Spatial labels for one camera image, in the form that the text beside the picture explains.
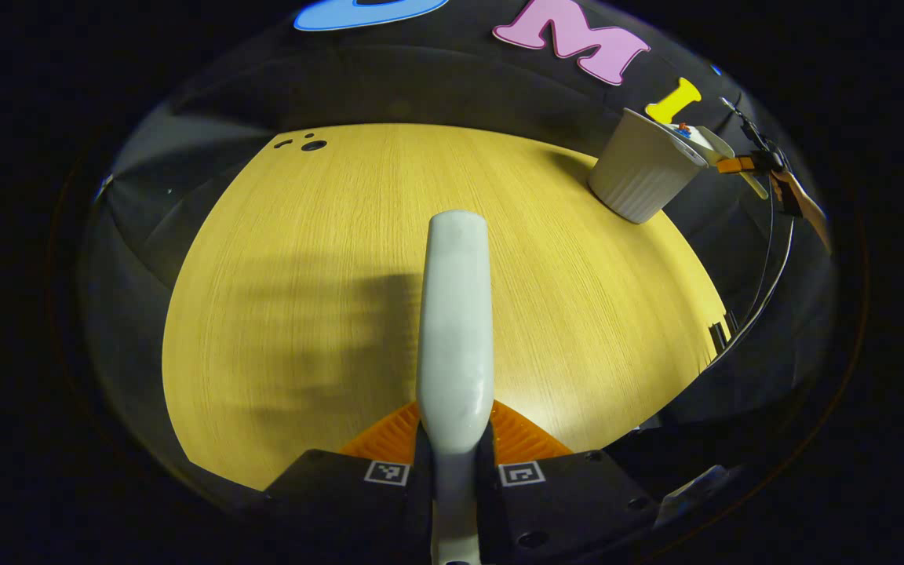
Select yellow wooden desktop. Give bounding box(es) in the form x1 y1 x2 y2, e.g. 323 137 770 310
162 123 727 491

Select black cable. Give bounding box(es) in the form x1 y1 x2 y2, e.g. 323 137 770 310
705 192 796 368

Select white ribbed garbage bin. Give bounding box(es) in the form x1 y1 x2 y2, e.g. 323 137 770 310
587 108 709 225

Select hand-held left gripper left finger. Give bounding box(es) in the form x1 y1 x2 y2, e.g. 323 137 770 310
264 402 433 565

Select black backdrop cloth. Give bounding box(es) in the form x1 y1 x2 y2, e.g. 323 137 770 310
79 0 837 503

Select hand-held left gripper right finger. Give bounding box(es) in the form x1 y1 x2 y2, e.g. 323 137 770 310
474 400 657 565

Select white plastic dustpan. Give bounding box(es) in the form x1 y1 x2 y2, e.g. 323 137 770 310
676 123 771 201

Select black clamp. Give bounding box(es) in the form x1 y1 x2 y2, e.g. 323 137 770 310
707 312 738 350

